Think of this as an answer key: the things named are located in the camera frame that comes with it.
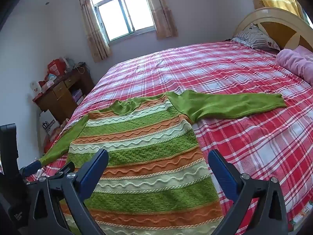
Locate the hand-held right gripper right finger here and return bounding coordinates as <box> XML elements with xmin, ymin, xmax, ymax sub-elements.
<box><xmin>208</xmin><ymin>149</ymin><xmax>289</xmax><ymax>235</ymax></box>

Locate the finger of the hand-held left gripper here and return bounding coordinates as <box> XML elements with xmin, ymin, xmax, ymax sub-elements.
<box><xmin>19</xmin><ymin>160</ymin><xmax>42</xmax><ymax>177</ymax></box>

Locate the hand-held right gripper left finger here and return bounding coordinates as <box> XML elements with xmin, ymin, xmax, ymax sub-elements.
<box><xmin>28</xmin><ymin>149</ymin><xmax>109</xmax><ymax>235</ymax></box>

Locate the green striped knit sweater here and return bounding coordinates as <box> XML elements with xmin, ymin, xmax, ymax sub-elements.
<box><xmin>39</xmin><ymin>90</ymin><xmax>287</xmax><ymax>235</ymax></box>

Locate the red plaid bedsheet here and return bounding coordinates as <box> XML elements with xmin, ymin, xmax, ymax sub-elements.
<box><xmin>24</xmin><ymin>40</ymin><xmax>313</xmax><ymax>235</ymax></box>

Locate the white paper bag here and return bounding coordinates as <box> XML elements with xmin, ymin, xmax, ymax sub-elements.
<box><xmin>39</xmin><ymin>110</ymin><xmax>60</xmax><ymax>136</ymax></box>

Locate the white printed box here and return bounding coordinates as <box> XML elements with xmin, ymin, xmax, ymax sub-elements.
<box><xmin>31</xmin><ymin>80</ymin><xmax>42</xmax><ymax>97</ymax></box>

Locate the brown wooden desk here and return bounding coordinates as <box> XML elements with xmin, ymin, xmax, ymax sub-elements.
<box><xmin>32</xmin><ymin>63</ymin><xmax>95</xmax><ymax>123</ymax></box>

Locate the stack of books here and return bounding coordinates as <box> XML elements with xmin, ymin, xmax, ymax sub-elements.
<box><xmin>72</xmin><ymin>89</ymin><xmax>84</xmax><ymax>103</ymax></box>

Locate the red gift box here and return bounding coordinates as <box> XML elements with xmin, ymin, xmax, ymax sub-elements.
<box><xmin>47</xmin><ymin>57</ymin><xmax>66</xmax><ymax>76</ymax></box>

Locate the pink folded blanket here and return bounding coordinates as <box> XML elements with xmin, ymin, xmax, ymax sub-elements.
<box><xmin>276</xmin><ymin>46</ymin><xmax>313</xmax><ymax>86</ymax></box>

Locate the striped pillow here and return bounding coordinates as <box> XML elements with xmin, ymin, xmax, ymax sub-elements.
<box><xmin>231</xmin><ymin>23</ymin><xmax>280</xmax><ymax>52</ymax></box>

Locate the beige patterned curtain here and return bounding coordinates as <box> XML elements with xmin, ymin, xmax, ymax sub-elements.
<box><xmin>75</xmin><ymin>0</ymin><xmax>112</xmax><ymax>63</ymax></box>
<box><xmin>143</xmin><ymin>0</ymin><xmax>178</xmax><ymax>40</ymax></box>

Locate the cream wooden bed headboard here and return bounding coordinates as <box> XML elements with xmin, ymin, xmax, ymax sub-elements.
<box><xmin>233</xmin><ymin>7</ymin><xmax>313</xmax><ymax>52</ymax></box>

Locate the sliding glass window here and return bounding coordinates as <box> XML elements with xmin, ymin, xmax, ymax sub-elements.
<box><xmin>88</xmin><ymin>0</ymin><xmax>157</xmax><ymax>42</ymax></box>

